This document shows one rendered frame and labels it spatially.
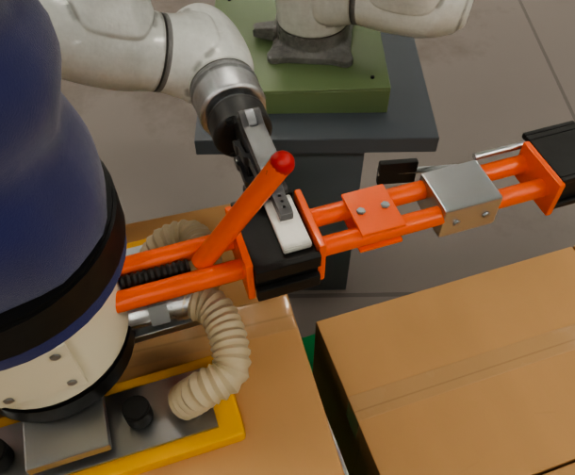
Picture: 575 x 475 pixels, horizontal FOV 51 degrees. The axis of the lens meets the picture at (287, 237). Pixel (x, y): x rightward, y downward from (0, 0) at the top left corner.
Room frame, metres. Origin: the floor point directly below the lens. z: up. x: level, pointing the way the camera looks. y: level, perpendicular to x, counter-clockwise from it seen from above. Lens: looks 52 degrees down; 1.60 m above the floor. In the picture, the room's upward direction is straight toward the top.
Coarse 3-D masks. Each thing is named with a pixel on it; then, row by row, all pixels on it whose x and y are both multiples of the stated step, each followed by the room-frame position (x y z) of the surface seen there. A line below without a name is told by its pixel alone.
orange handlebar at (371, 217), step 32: (512, 160) 0.50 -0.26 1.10; (352, 192) 0.45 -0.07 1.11; (384, 192) 0.45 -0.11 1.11; (416, 192) 0.45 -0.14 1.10; (512, 192) 0.45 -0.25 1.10; (544, 192) 0.46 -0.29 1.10; (320, 224) 0.42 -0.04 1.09; (352, 224) 0.42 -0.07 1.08; (384, 224) 0.40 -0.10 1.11; (416, 224) 0.41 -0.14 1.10; (128, 256) 0.37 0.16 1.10; (160, 256) 0.37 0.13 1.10; (128, 288) 0.33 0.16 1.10; (160, 288) 0.33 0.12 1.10; (192, 288) 0.33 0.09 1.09
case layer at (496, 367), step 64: (320, 320) 0.62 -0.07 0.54; (384, 320) 0.62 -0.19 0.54; (448, 320) 0.62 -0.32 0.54; (512, 320) 0.62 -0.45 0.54; (320, 384) 0.57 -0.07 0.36; (384, 384) 0.48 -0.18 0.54; (448, 384) 0.48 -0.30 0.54; (512, 384) 0.48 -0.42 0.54; (384, 448) 0.36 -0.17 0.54; (448, 448) 0.36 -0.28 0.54; (512, 448) 0.36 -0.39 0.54
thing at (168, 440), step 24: (120, 384) 0.28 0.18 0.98; (144, 384) 0.28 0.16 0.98; (168, 384) 0.28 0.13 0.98; (120, 408) 0.25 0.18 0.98; (144, 408) 0.24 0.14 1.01; (168, 408) 0.25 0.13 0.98; (216, 408) 0.26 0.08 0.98; (0, 432) 0.23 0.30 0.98; (120, 432) 0.23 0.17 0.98; (144, 432) 0.23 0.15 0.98; (168, 432) 0.23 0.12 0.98; (192, 432) 0.23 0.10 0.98; (216, 432) 0.23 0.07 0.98; (240, 432) 0.23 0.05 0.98; (0, 456) 0.20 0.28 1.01; (24, 456) 0.20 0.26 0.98; (96, 456) 0.20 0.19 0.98; (120, 456) 0.20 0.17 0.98; (144, 456) 0.21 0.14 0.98; (168, 456) 0.21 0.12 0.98; (192, 456) 0.21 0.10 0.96
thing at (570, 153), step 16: (528, 144) 0.51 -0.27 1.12; (544, 144) 0.51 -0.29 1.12; (560, 144) 0.51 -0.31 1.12; (528, 160) 0.50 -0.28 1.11; (544, 160) 0.49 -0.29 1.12; (560, 160) 0.49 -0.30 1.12; (528, 176) 0.49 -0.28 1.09; (544, 176) 0.47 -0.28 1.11; (560, 176) 0.46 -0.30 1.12; (560, 192) 0.45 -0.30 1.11; (544, 208) 0.45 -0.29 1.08
